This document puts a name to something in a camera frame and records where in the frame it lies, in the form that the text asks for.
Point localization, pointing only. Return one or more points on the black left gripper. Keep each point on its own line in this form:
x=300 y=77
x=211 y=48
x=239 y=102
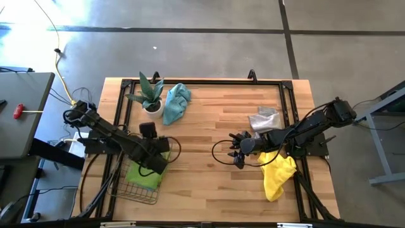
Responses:
x=152 y=155

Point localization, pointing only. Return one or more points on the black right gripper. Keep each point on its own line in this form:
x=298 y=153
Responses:
x=251 y=145

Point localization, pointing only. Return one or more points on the bright green microfiber towel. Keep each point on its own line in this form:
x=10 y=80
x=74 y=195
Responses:
x=142 y=179

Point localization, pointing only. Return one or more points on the grey microfiber towel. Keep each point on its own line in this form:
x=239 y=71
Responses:
x=264 y=120

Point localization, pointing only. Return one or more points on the light blue microfiber towel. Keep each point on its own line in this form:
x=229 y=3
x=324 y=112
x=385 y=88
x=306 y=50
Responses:
x=175 y=103

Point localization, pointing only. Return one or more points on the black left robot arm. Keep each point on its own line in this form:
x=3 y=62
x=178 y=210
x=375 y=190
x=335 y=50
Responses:
x=107 y=131

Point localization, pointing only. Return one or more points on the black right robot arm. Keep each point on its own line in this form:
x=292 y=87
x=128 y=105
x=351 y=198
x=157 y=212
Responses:
x=310 y=125

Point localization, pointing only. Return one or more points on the yellow microfiber towel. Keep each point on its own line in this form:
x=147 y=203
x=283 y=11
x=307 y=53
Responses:
x=275 y=177

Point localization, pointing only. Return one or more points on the snake plant in white pot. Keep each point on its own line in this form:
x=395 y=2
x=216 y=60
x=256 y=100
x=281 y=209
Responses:
x=151 y=99

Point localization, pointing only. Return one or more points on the black flat bar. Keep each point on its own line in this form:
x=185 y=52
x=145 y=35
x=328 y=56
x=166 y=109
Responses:
x=57 y=153

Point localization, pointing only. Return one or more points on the black caster wheel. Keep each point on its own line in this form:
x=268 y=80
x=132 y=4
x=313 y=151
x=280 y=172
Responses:
x=35 y=217

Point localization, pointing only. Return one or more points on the grey side table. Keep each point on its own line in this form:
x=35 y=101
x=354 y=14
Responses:
x=22 y=111

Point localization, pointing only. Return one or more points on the black office chair base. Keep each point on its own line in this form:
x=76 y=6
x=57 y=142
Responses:
x=8 y=212

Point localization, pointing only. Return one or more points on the black frame clamp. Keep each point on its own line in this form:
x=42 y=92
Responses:
x=252 y=76
x=155 y=77

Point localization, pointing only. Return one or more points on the silver metal bracket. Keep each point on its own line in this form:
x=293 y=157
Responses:
x=294 y=225

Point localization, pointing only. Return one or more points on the grey metal table frame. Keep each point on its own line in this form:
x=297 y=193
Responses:
x=379 y=149

